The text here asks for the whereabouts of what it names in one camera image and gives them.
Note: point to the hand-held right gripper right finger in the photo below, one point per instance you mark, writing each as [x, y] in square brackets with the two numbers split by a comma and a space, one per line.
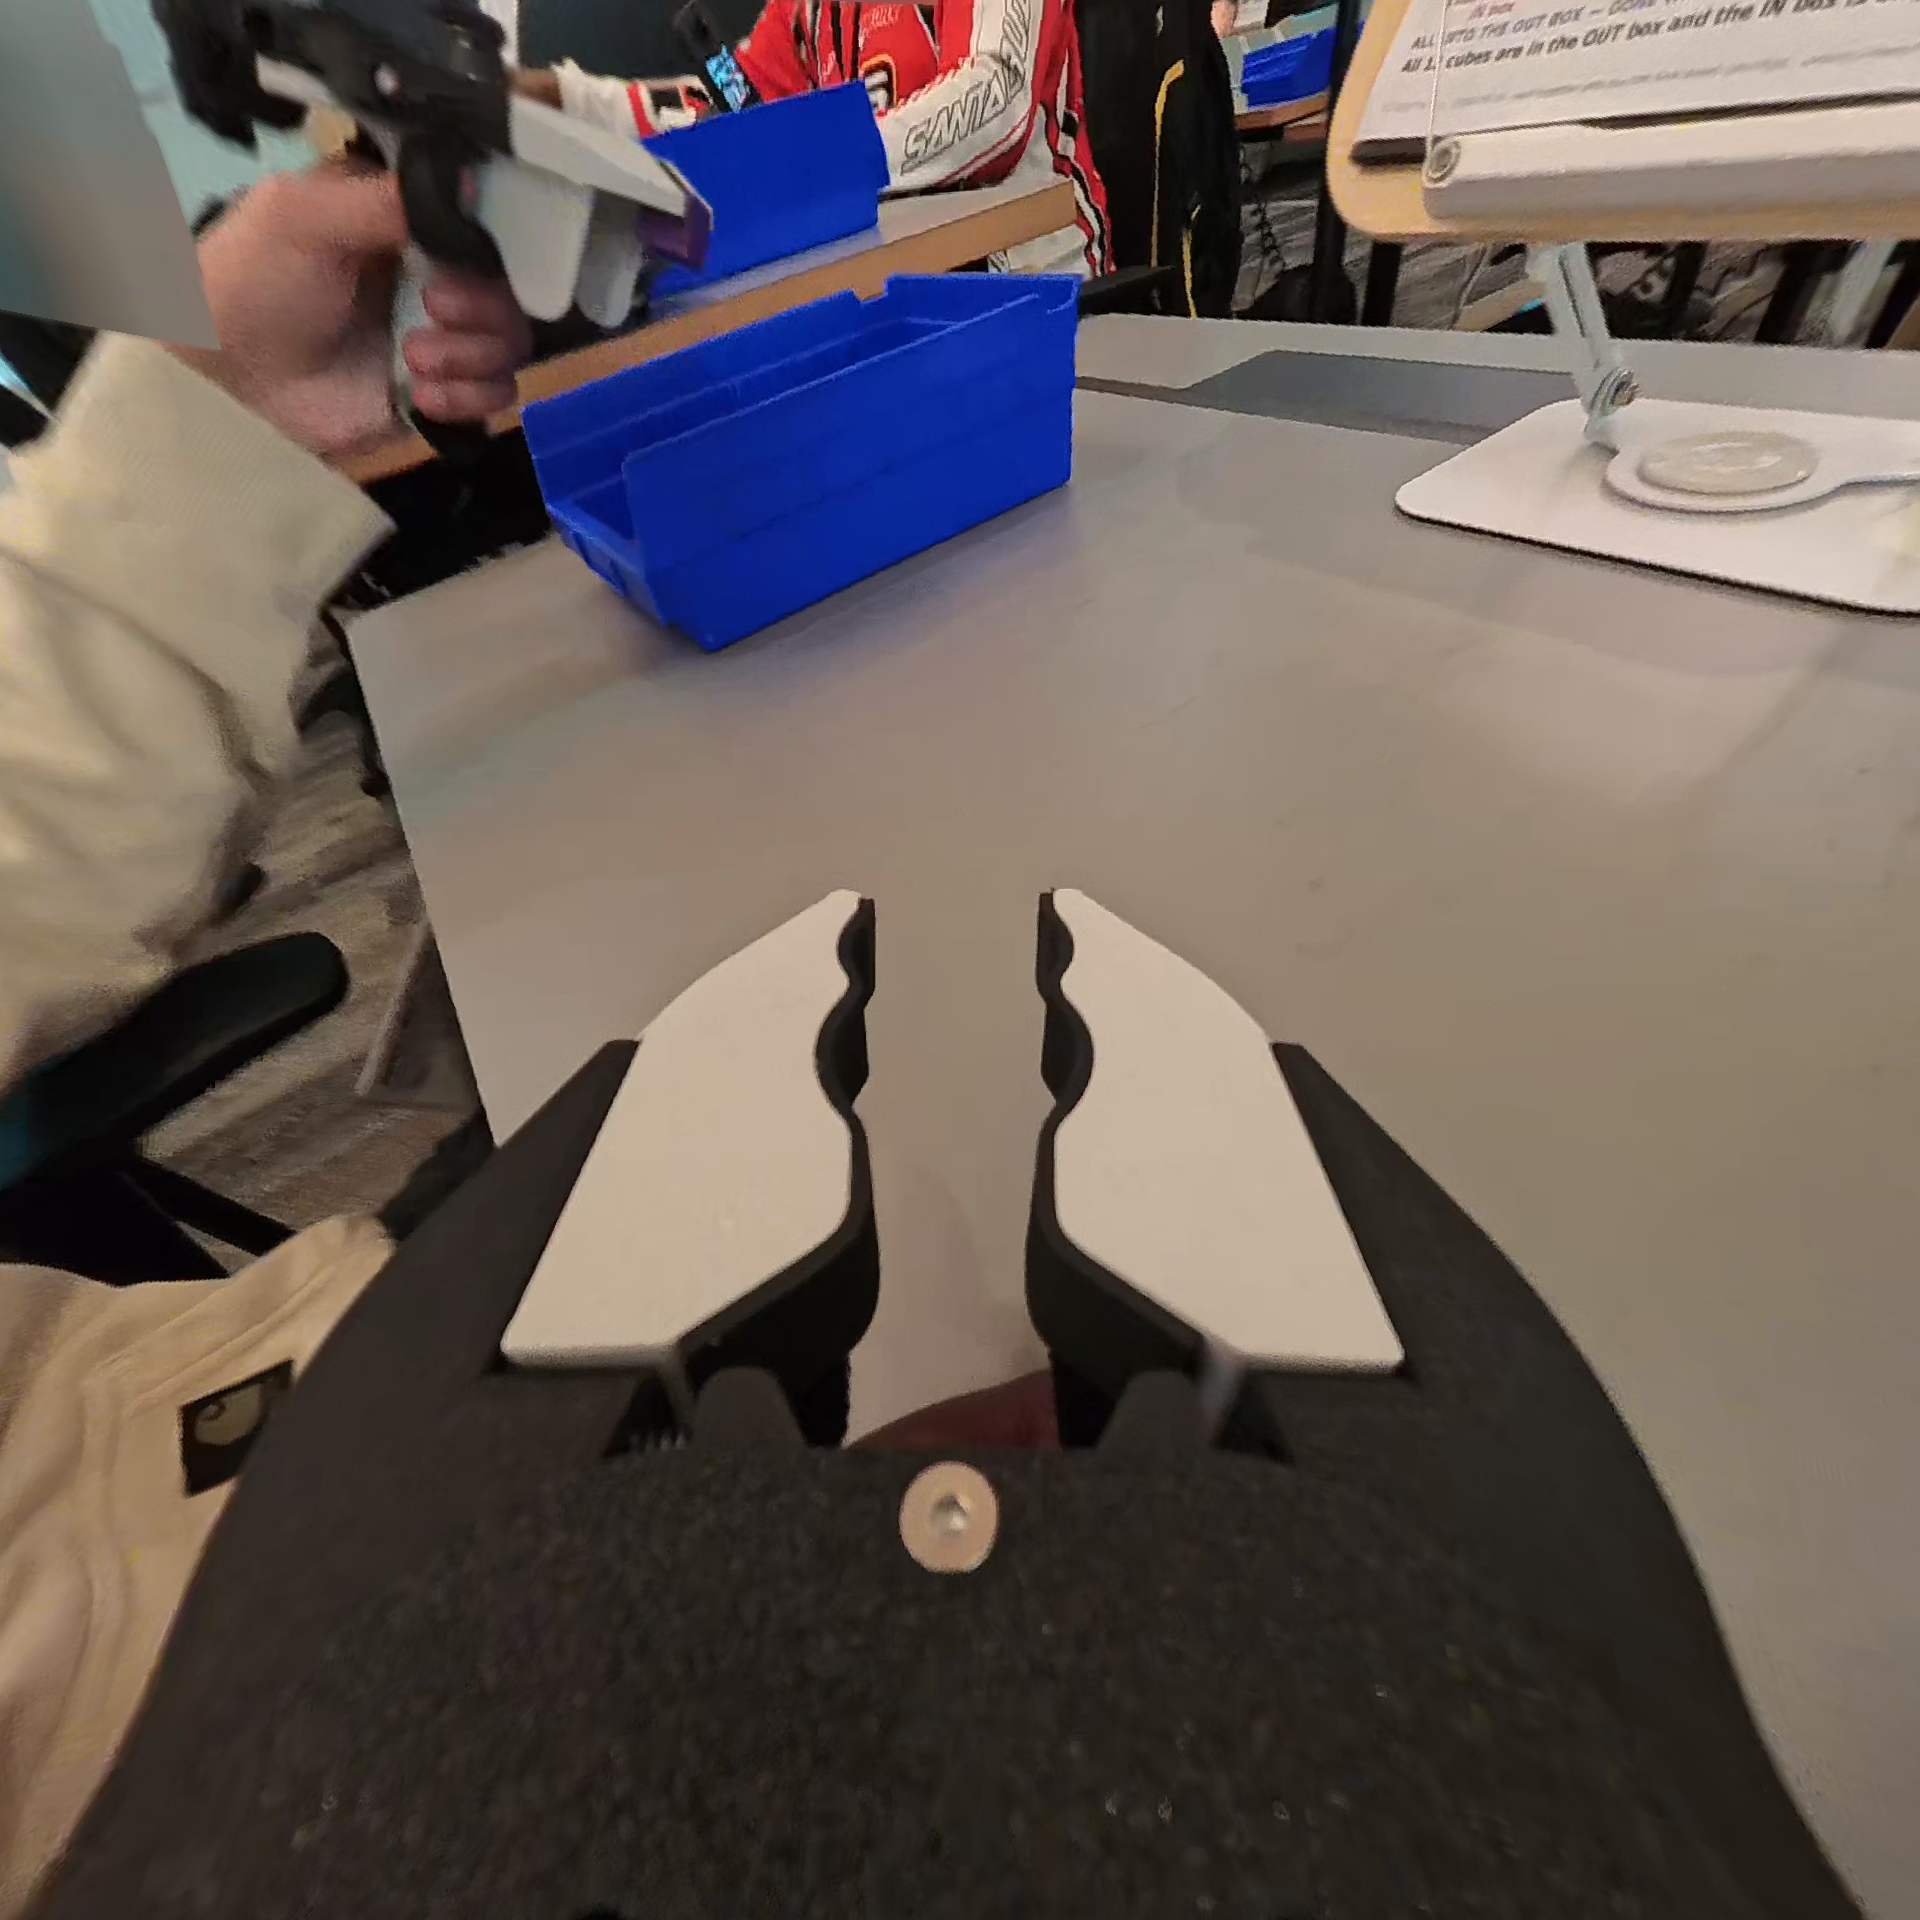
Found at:
[1200, 1185]

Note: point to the black jacket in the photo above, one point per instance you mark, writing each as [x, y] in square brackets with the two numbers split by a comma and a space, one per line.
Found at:
[1161, 149]

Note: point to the purple wooden cube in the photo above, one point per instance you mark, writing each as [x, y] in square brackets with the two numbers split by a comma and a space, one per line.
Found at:
[677, 240]

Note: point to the blue plastic bin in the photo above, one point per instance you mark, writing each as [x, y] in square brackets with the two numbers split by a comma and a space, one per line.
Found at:
[779, 172]
[840, 465]

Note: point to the black office chair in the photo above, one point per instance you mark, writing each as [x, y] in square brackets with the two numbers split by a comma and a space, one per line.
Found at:
[181, 1036]

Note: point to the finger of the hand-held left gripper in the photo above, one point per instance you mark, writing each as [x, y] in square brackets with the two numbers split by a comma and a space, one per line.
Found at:
[547, 240]
[600, 157]

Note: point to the person's left hand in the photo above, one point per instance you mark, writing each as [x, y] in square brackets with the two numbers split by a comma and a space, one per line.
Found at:
[316, 300]

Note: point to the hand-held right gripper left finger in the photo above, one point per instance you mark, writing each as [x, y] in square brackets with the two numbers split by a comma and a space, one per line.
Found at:
[691, 1185]

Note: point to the person's left forearm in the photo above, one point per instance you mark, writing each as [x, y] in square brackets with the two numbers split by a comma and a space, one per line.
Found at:
[136, 628]

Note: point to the small blue bin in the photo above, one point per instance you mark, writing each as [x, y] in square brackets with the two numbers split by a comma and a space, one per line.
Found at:
[1291, 67]

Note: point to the printed instruction sheet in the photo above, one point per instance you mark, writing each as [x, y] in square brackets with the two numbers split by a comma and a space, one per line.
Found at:
[1650, 59]

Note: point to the brown wooden desk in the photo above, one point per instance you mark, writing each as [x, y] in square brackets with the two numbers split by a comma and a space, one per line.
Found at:
[931, 225]

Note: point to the instruction sheet on stand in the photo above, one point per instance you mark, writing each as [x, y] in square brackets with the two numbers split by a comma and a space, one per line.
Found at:
[1681, 480]

